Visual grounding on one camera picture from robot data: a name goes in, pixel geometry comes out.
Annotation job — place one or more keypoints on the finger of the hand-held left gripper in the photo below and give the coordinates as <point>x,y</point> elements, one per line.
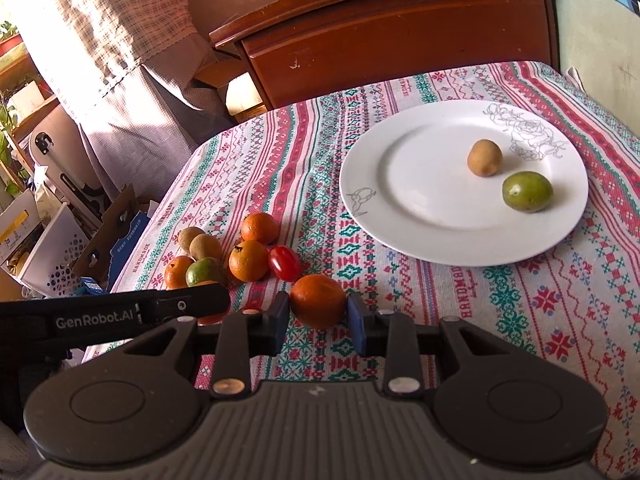
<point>190,302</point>

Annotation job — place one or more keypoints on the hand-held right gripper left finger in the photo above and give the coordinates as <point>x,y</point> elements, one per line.
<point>278,322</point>

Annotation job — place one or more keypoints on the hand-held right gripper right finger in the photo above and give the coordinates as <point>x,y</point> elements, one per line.
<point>357,325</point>

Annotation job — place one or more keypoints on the white plate with line drawing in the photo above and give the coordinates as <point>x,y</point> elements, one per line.
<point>425,200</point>

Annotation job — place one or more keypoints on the green round fruit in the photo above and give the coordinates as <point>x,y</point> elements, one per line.
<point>527,191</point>
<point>201,271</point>

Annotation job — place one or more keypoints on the brown kiwi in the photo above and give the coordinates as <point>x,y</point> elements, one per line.
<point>206,248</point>
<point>484,158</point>
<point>190,236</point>

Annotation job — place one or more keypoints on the red cherry tomato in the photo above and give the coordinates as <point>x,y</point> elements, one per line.
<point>284,262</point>

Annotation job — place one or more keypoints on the white perforated plastic basket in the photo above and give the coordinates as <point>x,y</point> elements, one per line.
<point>52,255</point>

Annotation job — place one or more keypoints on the brown cardboard box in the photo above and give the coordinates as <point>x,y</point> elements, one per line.
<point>117,240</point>

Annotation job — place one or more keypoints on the patterned woven tablecloth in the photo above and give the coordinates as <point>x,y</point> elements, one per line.
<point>525,310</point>

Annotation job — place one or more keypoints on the green potted plant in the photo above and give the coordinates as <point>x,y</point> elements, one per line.
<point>7,140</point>

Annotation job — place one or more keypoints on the small cardboard box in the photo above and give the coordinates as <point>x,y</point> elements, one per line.
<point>240,95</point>

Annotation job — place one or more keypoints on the checkered curtain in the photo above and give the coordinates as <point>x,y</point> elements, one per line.
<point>110,60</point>

